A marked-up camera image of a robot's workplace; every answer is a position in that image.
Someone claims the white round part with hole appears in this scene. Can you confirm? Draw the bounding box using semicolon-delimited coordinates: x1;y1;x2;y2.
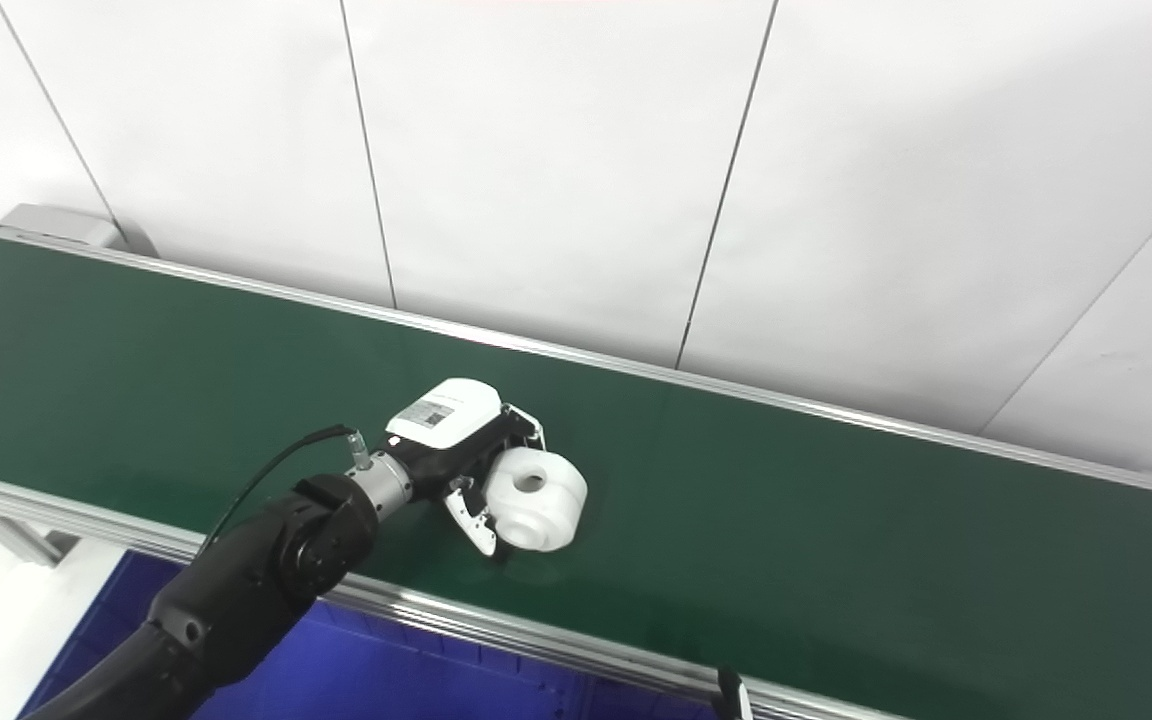
482;447;589;553

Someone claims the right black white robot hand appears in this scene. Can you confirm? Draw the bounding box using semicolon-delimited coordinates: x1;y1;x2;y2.
714;665;752;720

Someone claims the aluminium conveyor leg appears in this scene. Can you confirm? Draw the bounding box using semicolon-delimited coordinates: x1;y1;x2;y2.
0;505;77;567

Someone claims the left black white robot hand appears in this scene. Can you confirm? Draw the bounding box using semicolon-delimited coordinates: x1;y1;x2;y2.
384;377;547;558

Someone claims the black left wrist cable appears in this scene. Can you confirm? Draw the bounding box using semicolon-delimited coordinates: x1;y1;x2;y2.
194;424;377;561

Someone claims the grey conveyor end box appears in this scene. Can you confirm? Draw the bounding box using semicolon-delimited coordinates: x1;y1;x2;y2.
0;204;127;251

